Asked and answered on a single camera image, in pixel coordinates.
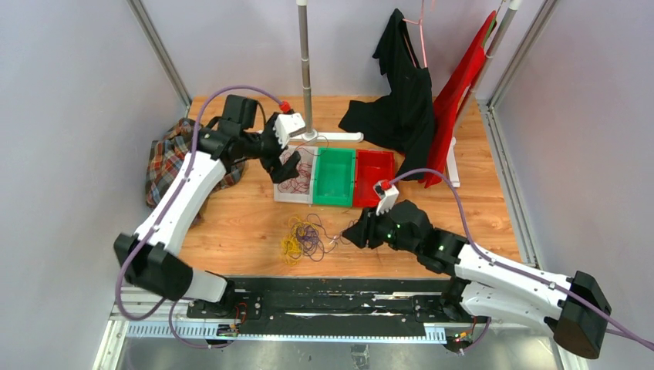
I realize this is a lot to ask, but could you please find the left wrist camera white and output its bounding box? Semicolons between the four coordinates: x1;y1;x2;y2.
274;113;306;149

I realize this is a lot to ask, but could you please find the aluminium frame rail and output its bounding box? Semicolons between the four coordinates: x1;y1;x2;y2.
126;0;192;110

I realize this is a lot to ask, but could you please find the green plastic bin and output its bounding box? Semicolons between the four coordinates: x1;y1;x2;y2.
312;147;356;207

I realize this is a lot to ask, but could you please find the white plastic bin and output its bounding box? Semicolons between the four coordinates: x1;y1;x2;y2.
273;146;319;205

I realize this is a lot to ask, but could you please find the red t-shirt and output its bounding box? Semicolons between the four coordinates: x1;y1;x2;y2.
427;11;497;173

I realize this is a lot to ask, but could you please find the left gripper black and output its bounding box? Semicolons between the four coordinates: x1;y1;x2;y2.
242;114;302;183

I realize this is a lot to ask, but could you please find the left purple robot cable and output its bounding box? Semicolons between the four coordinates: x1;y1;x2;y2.
114;84;292;351

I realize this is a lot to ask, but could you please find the metal clothes rack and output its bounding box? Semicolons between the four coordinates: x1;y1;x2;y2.
255;0;523;189

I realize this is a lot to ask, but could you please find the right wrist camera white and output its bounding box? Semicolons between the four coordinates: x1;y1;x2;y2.
373;180;399;216

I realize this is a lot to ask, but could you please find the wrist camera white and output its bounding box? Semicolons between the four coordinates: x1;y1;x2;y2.
274;113;306;149
373;180;399;216

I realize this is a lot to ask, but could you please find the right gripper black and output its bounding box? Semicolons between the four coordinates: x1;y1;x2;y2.
342;202;420;254

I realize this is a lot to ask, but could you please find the red plastic bin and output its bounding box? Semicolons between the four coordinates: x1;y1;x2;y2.
352;150;395;207

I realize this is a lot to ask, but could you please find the yellow cable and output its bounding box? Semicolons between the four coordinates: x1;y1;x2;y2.
278;216;311;267

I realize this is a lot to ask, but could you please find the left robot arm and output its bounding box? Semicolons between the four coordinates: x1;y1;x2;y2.
113;95;306;318

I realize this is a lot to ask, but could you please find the pink wire hanger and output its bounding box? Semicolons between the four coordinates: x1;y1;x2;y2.
403;0;428;68

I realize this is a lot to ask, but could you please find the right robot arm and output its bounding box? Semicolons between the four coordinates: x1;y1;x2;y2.
342;200;612;359

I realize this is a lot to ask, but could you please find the black t-shirt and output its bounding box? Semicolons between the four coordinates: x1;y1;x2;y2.
339;8;435;176

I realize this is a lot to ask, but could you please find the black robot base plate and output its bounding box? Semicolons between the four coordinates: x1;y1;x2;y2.
183;277;487;339

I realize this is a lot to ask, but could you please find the red cable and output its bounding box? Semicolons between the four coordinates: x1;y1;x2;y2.
275;134;330;197

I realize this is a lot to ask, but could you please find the plaid flannel shirt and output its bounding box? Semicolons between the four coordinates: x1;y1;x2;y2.
145;117;246;210

